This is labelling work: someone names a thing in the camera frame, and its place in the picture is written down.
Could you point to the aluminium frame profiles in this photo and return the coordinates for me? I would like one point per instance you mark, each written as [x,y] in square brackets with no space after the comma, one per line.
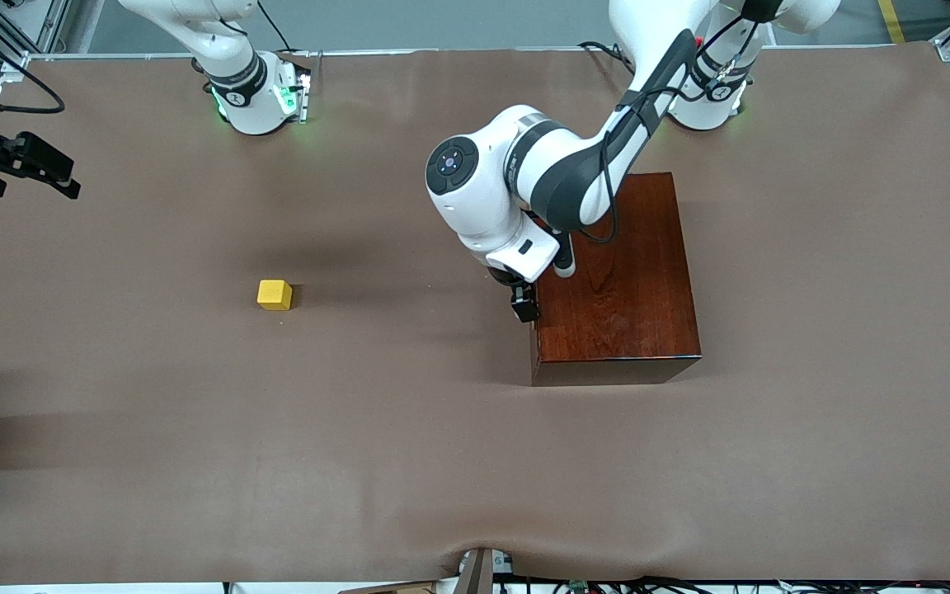
[17,64]

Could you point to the yellow block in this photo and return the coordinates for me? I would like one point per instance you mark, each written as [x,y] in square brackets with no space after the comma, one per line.
[274,295]

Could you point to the brown table cover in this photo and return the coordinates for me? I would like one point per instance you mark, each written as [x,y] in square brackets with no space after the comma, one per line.
[277,454]

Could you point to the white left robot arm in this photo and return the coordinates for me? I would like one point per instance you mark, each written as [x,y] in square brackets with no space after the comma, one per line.
[475,198]

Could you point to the brown cardboard piece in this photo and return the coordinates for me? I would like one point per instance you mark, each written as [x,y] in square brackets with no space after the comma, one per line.
[392,588]

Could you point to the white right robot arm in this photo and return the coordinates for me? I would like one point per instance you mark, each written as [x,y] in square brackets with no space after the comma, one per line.
[252,107]

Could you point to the dark brown wooden cabinet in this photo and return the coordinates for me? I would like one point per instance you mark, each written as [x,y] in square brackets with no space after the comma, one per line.
[640,289]

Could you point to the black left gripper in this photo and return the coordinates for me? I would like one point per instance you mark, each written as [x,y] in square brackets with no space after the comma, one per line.
[519,294]

